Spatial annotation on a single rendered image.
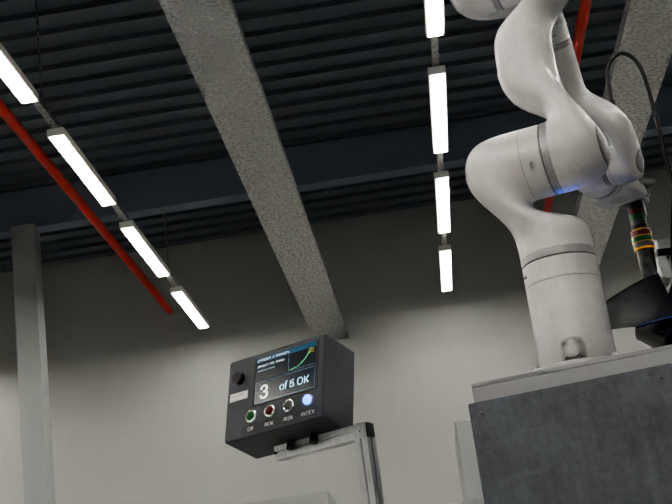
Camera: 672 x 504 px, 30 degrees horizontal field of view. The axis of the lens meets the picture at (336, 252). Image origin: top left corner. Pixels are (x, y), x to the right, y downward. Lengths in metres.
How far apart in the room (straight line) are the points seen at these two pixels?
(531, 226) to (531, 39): 0.35
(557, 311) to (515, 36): 0.50
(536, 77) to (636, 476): 0.69
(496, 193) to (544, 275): 0.16
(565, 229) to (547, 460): 0.38
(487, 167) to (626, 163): 0.49
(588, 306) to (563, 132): 0.28
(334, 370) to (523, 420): 0.83
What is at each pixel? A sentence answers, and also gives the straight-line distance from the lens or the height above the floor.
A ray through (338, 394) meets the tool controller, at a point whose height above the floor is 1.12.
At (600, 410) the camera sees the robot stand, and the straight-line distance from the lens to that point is 1.83.
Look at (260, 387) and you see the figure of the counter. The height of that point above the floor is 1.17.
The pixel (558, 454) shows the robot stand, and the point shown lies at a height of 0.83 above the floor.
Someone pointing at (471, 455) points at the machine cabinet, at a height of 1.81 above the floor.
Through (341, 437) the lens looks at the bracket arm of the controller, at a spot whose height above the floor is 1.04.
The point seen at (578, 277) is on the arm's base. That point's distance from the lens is 1.97.
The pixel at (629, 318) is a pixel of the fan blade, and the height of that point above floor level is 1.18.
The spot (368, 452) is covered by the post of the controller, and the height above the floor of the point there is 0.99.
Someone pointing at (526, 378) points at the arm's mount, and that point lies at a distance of 1.89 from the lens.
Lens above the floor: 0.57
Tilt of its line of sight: 19 degrees up
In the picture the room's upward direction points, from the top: 8 degrees counter-clockwise
